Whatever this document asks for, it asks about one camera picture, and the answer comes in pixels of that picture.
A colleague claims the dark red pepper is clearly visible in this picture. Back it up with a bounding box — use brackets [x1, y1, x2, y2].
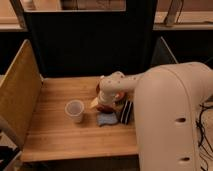
[96, 105, 115, 112]

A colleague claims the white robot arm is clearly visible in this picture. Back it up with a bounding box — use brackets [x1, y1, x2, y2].
[91, 62, 213, 171]

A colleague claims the blue sponge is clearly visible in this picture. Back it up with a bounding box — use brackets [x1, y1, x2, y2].
[97, 113, 118, 126]

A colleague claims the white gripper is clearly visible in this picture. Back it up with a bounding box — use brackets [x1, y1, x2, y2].
[90, 91, 116, 108]

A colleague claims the left wooden side panel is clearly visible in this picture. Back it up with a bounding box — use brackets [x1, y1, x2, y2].
[0, 40, 42, 149]

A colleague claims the translucent white cup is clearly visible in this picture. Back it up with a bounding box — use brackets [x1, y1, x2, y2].
[65, 100, 85, 123]

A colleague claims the black back panel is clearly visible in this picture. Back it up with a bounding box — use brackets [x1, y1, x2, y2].
[24, 0, 157, 77]

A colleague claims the black white striped block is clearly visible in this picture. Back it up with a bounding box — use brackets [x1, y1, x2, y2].
[120, 101, 133, 124]

